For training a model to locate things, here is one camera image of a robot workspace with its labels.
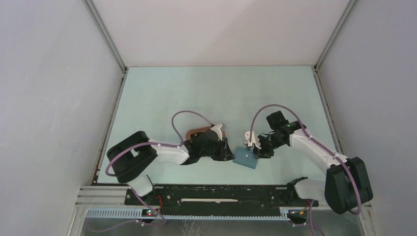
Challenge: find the blue card holder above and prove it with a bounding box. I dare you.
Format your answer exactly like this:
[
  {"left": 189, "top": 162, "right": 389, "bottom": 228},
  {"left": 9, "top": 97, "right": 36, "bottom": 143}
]
[{"left": 233, "top": 147, "right": 258, "bottom": 169}]

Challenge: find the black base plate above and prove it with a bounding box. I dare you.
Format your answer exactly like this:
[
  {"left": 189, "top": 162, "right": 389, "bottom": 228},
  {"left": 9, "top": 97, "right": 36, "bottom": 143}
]
[{"left": 142, "top": 184, "right": 310, "bottom": 218}]

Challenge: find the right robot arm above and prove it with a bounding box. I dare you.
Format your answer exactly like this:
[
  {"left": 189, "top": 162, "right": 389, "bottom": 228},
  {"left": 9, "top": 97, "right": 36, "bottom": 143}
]
[{"left": 243, "top": 111, "right": 374, "bottom": 214}]

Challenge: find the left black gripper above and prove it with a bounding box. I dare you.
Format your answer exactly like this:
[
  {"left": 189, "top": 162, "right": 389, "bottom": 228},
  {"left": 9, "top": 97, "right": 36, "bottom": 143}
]
[{"left": 200, "top": 137, "right": 235, "bottom": 161}]

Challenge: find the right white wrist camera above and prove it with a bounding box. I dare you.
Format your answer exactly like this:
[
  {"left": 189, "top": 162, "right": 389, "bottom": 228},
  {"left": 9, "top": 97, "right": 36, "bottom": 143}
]
[{"left": 243, "top": 131, "right": 261, "bottom": 149}]

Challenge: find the aluminium frame rail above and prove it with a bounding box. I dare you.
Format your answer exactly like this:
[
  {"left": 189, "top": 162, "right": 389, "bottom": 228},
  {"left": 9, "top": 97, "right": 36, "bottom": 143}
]
[{"left": 73, "top": 185, "right": 372, "bottom": 222}]

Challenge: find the pink oval tray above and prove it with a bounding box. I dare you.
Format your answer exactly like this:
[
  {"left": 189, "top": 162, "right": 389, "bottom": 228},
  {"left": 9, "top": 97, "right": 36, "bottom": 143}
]
[{"left": 185, "top": 126, "right": 211, "bottom": 141}]

